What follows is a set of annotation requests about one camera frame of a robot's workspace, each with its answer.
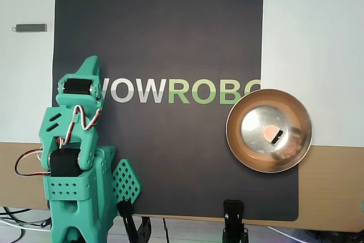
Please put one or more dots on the teal pivoting gripper jaw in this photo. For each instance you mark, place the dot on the teal pivoting gripper jaw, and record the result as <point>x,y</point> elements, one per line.
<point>89,68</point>

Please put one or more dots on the teal gripper body black servo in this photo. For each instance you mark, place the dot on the teal gripper body black servo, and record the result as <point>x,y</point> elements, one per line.
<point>76,86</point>

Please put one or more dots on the cork ball with black base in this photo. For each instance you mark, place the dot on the cork ball with black base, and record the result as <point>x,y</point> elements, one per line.
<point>270,133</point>

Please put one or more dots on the teal robot base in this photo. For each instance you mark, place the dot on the teal robot base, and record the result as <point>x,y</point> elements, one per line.
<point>126,180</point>

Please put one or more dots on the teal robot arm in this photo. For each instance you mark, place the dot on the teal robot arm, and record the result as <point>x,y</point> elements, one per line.
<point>74,197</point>

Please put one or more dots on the metal bowl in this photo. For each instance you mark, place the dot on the metal bowl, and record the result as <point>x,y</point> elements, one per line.
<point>298,146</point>

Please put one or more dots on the white paper sheet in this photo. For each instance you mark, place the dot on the white paper sheet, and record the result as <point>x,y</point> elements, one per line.
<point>312,26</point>
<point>25,83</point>

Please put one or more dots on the black mat with WOWROBO print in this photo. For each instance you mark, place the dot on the black mat with WOWROBO print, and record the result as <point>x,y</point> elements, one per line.
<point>170,12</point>

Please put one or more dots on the black table clamp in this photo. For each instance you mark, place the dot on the black table clamp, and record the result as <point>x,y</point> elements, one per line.
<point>46,223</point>
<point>129,220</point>

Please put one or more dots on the black clamp right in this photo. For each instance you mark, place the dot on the black clamp right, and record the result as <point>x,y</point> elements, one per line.
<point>233,214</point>

